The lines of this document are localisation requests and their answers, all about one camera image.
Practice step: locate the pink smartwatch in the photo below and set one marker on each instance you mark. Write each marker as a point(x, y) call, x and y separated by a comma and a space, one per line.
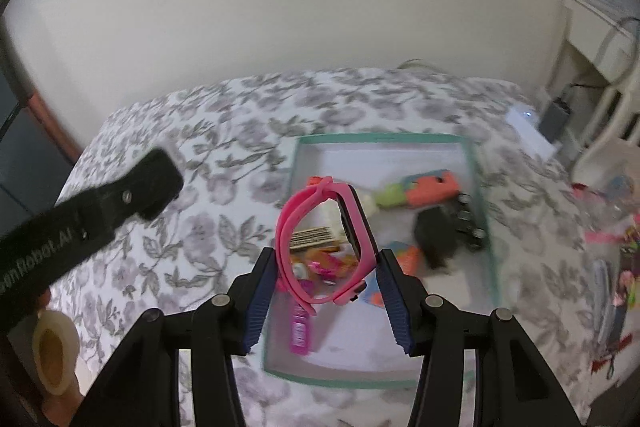
point(295, 217)

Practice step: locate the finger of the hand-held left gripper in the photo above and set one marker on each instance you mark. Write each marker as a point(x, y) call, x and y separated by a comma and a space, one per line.
point(150, 187)

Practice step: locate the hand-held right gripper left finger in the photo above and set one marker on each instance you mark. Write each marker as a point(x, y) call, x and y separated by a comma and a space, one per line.
point(260, 302)

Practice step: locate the white shelf unit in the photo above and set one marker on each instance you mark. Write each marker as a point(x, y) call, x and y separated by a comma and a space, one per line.
point(600, 32)

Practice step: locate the dark glass cabinet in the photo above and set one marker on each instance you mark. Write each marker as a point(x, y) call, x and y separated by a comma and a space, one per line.
point(25, 147)

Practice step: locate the cream rubber finger loop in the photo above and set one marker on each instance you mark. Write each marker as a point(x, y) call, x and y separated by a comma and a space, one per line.
point(70, 332)

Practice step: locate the purple tube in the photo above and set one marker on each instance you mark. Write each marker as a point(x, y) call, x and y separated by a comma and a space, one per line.
point(300, 332)

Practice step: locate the white device with light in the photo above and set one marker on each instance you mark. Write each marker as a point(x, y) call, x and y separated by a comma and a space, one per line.
point(530, 132)

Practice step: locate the person's left hand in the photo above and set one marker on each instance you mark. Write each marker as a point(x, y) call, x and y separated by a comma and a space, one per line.
point(62, 407)

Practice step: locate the white box with teal rim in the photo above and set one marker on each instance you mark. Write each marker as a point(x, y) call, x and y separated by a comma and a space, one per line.
point(350, 357)

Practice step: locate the black charger adapter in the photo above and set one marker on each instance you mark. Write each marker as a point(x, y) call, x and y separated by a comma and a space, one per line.
point(435, 237)

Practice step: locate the red and white glue bottle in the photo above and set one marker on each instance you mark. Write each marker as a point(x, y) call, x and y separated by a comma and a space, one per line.
point(367, 204)

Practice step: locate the green plastic toy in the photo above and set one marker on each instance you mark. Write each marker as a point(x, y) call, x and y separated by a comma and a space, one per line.
point(391, 196)

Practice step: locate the pile of colourful toys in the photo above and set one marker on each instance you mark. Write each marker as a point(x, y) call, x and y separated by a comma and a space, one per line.
point(617, 277)

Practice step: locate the coral and grey plastic holder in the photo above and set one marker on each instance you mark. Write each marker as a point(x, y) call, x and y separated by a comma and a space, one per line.
point(430, 189)

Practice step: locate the grey floral blanket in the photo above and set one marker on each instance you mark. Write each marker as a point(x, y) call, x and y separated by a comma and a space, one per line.
point(200, 157)

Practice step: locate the coral case with blue edge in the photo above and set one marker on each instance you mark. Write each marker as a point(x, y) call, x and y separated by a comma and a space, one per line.
point(402, 259)

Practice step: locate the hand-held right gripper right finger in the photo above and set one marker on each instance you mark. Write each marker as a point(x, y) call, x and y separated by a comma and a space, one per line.
point(395, 302)

